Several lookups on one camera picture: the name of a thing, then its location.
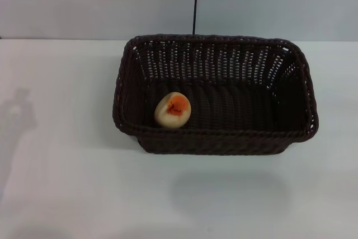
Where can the thin black vertical strip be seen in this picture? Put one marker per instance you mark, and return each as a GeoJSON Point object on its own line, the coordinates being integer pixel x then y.
{"type": "Point", "coordinates": [195, 1]}

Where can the dark brown woven basket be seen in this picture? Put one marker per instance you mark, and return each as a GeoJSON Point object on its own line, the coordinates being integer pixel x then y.
{"type": "Point", "coordinates": [223, 141]}

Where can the round bun with orange centre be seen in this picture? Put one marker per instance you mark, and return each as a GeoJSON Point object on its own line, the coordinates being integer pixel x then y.
{"type": "Point", "coordinates": [172, 110]}

